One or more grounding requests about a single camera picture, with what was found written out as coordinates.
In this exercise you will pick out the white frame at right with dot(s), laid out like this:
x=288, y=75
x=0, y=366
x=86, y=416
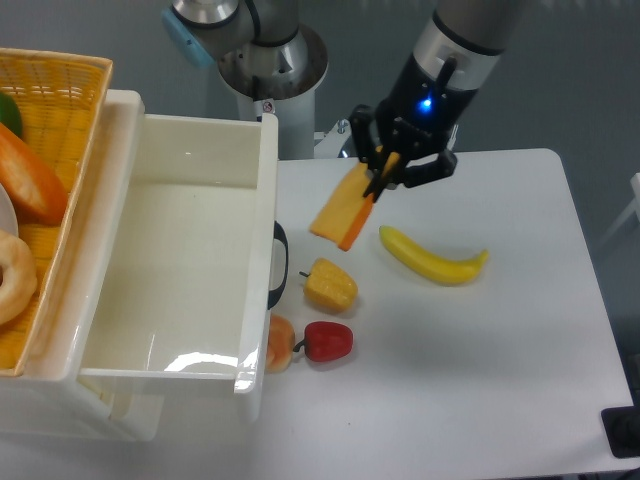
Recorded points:
x=626, y=221

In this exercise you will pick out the black drawer handle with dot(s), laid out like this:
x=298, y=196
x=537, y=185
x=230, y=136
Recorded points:
x=279, y=266

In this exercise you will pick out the round bread bun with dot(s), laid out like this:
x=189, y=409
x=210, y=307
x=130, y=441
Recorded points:
x=281, y=341

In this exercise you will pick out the yellow woven basket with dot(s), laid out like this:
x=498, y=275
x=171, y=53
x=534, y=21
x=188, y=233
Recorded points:
x=60, y=98

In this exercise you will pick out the orange bread loaf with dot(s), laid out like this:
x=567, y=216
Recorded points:
x=31, y=184

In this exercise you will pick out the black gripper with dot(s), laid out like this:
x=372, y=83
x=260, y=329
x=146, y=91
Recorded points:
x=414, y=121

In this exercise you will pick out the black device at edge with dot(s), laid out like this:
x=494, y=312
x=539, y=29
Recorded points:
x=621, y=426

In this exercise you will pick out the red bell pepper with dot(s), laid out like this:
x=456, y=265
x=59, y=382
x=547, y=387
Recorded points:
x=325, y=341

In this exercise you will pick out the beige bagel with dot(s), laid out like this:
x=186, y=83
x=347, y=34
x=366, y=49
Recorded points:
x=19, y=277

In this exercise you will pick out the white drawer cabinet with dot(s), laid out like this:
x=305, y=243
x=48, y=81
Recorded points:
x=51, y=397

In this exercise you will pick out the white plate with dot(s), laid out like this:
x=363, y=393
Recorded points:
x=8, y=218

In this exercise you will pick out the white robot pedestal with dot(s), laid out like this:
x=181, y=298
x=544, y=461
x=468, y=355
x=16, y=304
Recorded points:
x=280, y=80

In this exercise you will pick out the orange bread slice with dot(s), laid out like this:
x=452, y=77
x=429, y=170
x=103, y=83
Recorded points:
x=345, y=213

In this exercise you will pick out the white open upper drawer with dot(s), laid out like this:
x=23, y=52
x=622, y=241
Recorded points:
x=184, y=300

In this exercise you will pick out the yellow bell pepper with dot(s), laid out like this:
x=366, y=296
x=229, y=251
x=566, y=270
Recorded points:
x=329, y=286

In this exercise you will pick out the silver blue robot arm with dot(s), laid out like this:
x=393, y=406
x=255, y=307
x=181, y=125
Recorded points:
x=377, y=42

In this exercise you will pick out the yellow banana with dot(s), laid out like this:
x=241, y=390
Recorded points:
x=429, y=265

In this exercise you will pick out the white bracket behind table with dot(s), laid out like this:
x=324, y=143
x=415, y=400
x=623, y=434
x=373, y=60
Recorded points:
x=454, y=137

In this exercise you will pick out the green pepper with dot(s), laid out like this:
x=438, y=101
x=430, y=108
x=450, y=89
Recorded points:
x=10, y=115

